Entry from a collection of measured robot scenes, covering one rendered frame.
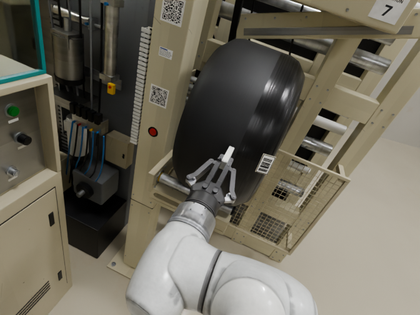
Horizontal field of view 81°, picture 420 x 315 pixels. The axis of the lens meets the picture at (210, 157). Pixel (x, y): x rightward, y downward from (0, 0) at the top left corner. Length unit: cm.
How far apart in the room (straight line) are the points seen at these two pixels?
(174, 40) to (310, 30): 58
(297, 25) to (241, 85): 54
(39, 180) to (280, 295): 89
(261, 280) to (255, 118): 44
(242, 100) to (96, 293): 144
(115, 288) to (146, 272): 136
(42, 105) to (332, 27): 109
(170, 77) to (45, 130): 46
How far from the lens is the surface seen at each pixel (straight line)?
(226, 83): 73
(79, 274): 184
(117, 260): 186
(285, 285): 42
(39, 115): 99
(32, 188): 104
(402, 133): 638
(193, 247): 44
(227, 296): 38
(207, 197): 52
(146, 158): 114
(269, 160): 72
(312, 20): 121
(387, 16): 110
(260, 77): 75
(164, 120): 100
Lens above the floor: 162
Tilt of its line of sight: 34 degrees down
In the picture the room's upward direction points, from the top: 19 degrees clockwise
